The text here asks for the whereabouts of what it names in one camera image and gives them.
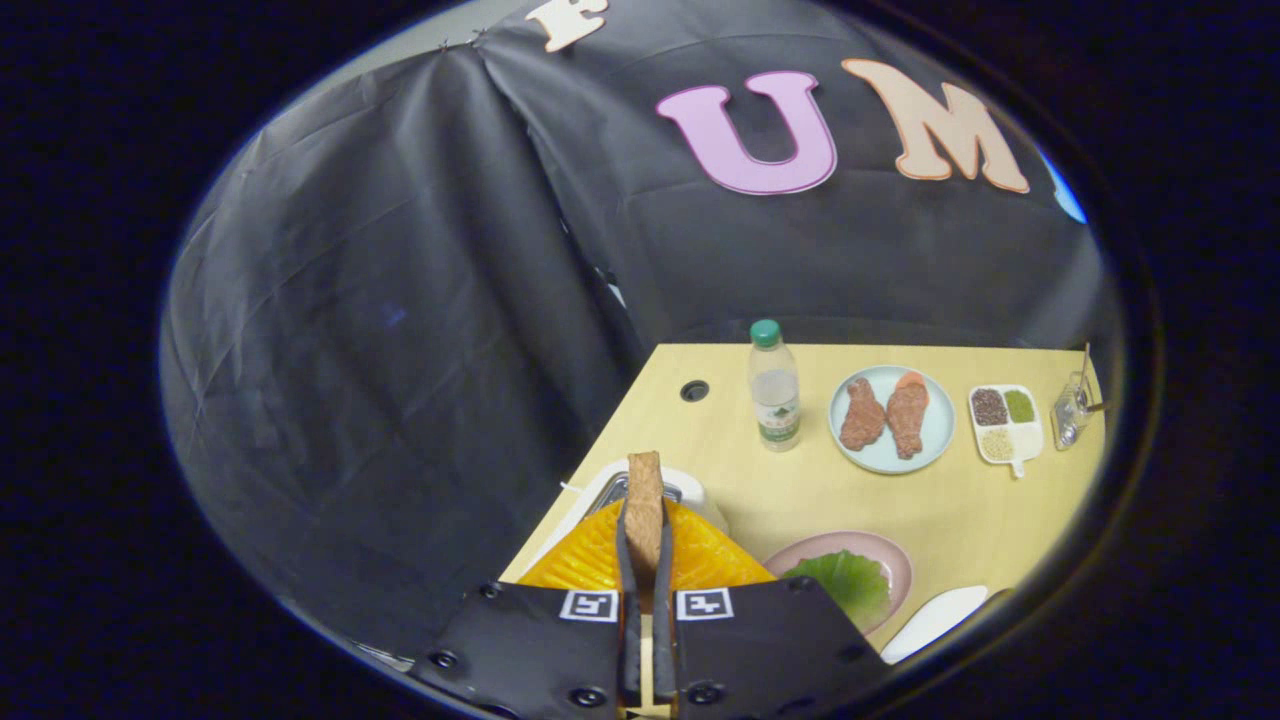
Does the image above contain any green lettuce leaf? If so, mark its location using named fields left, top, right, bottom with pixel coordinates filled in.
left=782, top=550, right=891, bottom=631

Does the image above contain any cream white toaster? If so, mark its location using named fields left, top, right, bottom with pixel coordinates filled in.
left=520, top=464, right=732, bottom=581

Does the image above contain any clear utensil holder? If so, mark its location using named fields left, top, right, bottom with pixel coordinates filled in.
left=1052, top=372, right=1094, bottom=451

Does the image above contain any white divided seasoning dish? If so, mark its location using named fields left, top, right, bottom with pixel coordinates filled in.
left=968, top=384, right=1045, bottom=479

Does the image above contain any clear water bottle green cap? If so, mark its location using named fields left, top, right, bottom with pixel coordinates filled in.
left=748, top=320, right=802, bottom=453

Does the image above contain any white plate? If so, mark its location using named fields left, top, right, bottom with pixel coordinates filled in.
left=882, top=586, right=990, bottom=664

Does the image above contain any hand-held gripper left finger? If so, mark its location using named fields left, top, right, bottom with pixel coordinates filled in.
left=410, top=500, right=642, bottom=714

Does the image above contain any brown meat piece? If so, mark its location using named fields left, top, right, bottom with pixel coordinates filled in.
left=886, top=385, right=931, bottom=460
left=840, top=378, right=888, bottom=452

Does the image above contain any pale teal plate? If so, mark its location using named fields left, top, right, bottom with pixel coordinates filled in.
left=829, top=366, right=956, bottom=475

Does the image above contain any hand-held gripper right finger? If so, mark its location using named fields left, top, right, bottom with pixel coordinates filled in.
left=654, top=505, right=890, bottom=717

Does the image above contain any toasted bread slice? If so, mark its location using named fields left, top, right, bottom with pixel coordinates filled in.
left=626, top=451, right=666, bottom=591

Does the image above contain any pink plate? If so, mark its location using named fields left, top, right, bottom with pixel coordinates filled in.
left=765, top=530, right=914, bottom=637

